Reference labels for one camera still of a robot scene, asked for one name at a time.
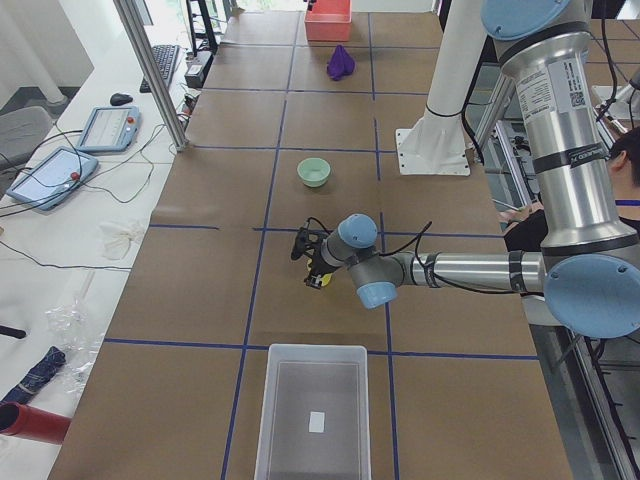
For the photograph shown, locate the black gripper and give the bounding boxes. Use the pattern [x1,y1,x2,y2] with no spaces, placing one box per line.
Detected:
[305,258,336,289]

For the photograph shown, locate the purple microfiber cloth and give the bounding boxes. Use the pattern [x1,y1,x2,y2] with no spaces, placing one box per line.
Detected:
[326,45,356,81]

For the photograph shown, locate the yellow plastic cup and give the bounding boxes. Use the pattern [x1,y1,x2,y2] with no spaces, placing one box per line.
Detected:
[319,273,332,288]

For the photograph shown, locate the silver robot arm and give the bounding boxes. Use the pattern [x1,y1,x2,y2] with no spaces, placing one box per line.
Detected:
[291,1,639,339]

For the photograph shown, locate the white label in box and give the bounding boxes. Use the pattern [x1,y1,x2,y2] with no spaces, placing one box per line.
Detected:
[308,411,326,434]

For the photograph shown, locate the translucent plastic storage box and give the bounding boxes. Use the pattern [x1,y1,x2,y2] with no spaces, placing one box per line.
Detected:
[254,344,372,479]

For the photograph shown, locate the black electronics box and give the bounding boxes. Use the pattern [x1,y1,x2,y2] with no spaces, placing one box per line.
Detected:
[184,51,214,89]

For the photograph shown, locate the mint green bowl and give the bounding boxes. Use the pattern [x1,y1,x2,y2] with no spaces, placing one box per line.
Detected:
[297,157,331,188]

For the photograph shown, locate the white crumpled cloth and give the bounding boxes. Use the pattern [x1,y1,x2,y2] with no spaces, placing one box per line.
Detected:
[99,220,146,260]

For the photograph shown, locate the seated person in black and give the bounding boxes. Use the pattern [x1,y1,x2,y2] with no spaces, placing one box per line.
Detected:
[503,127,639,266]

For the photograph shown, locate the clear crumpled plastic wrap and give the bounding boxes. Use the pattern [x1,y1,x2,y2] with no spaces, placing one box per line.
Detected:
[45,297,106,398]

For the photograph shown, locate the blue teach pendant far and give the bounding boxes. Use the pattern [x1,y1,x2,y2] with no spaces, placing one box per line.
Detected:
[76,106,141,154]

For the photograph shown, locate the blue teach pendant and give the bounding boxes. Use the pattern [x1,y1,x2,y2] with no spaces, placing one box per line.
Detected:
[6,147,98,211]
[76,106,141,154]

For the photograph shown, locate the pink plastic bin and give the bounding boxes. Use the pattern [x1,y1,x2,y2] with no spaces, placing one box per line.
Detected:
[304,0,352,42]

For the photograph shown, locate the black computer mouse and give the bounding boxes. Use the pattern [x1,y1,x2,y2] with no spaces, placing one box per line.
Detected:
[110,93,133,106]

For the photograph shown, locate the dark blue folded umbrella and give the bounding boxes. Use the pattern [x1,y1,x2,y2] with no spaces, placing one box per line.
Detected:
[1,346,66,404]

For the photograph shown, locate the black keyboard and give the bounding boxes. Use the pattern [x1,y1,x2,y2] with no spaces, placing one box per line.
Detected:
[151,44,181,88]

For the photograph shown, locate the blue teach pendant near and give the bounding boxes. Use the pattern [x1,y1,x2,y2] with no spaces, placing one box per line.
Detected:
[6,147,98,211]

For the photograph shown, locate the red cylinder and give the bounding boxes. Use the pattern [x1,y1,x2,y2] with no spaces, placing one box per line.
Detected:
[1,402,71,445]

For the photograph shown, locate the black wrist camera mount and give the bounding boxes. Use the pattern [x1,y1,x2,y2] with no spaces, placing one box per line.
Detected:
[290,227,327,261]

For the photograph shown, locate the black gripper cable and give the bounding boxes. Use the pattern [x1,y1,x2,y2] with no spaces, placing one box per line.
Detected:
[305,216,526,296]

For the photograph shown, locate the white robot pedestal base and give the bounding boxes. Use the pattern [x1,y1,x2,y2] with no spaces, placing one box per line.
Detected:
[396,0,487,176]

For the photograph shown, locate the aluminium frame post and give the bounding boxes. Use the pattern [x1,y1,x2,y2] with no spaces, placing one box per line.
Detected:
[113,0,188,152]

